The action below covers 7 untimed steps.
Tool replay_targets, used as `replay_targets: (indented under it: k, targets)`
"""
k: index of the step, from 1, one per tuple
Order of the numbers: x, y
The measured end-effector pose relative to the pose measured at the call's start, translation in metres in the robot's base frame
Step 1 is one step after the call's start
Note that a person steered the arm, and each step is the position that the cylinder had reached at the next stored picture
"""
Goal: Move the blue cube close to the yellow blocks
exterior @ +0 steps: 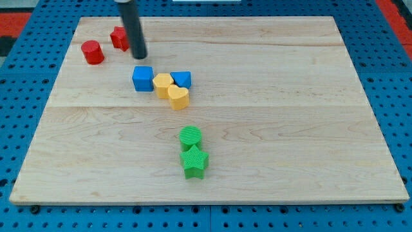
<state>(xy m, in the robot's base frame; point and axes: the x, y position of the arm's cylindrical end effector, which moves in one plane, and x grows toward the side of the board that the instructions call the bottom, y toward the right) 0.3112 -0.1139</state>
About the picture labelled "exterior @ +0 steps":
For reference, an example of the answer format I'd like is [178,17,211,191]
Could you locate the green cylinder block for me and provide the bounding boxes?
[179,126,202,151]

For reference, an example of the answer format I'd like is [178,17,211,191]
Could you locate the yellow heart block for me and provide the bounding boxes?
[167,84,190,110]

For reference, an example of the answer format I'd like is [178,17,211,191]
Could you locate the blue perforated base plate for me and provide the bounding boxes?
[1,0,411,231]

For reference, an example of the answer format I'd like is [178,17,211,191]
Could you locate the blue cube block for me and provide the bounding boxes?
[132,66,154,92]

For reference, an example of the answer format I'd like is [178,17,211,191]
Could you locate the red cylinder block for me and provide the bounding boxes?
[81,40,104,65]

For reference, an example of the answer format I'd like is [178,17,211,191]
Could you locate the yellow hexagon block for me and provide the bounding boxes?
[152,73,174,99]

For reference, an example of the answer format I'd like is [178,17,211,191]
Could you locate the blue triangle block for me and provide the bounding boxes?
[170,71,192,89]

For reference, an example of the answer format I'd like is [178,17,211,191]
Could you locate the light wooden board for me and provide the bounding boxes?
[10,17,409,206]

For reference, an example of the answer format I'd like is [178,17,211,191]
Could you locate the green star block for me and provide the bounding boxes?
[180,145,209,179]

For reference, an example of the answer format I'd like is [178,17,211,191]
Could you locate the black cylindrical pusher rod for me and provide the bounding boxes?
[115,0,147,60]

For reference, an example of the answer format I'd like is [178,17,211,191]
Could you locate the red star block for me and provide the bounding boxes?
[110,26,129,52]

